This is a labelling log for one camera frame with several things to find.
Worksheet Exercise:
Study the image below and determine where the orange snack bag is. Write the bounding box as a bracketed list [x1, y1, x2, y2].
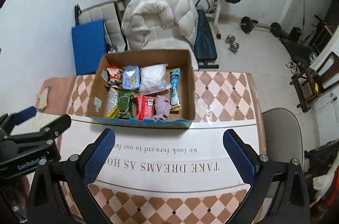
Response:
[106, 66, 124, 89]

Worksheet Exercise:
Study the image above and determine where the chrome dumbbell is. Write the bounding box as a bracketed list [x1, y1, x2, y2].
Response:
[225, 35, 240, 54]

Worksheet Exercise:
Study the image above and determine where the black weight bench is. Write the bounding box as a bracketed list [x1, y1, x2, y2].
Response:
[193, 0, 220, 69]

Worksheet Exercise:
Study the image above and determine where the blue tissue pack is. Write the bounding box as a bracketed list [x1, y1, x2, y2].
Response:
[122, 65, 141, 90]

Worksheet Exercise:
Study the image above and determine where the purple fluffy cloth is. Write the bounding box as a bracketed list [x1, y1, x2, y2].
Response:
[152, 95, 172, 121]

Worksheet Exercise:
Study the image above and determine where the red snack packet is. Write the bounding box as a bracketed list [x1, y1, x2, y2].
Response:
[133, 94, 156, 121]

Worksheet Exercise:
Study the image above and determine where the silver yellow scrub sponge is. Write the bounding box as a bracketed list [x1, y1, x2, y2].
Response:
[106, 87, 119, 118]

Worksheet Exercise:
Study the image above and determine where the blue coffee stick sachet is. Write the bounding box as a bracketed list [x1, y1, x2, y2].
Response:
[170, 68, 182, 112]

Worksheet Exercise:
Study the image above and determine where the small barbell on floor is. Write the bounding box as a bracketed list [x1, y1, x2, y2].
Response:
[239, 16, 282, 38]

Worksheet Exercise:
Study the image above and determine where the dark wooden chair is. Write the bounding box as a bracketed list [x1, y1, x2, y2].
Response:
[290, 52, 338, 113]

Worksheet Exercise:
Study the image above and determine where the beige padded chair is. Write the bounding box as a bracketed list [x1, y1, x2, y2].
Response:
[262, 108, 304, 167]

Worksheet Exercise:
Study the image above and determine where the checkered printed table mat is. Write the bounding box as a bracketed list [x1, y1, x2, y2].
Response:
[36, 71, 267, 224]

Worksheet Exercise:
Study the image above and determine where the green seaweed snack bag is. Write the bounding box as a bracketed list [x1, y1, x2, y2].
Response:
[117, 89, 138, 120]

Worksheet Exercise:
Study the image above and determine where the white cushioned chair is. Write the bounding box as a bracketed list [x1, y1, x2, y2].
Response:
[74, 1, 129, 55]

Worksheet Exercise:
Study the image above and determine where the white plastic bag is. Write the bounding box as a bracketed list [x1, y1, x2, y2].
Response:
[139, 64, 171, 95]

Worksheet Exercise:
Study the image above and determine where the white puffer jacket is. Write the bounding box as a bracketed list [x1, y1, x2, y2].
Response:
[121, 0, 198, 50]

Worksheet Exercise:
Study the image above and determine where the blue foam mat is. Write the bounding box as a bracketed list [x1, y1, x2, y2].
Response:
[71, 20, 106, 75]

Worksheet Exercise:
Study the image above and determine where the cardboard box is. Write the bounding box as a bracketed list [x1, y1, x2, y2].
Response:
[86, 50, 195, 129]

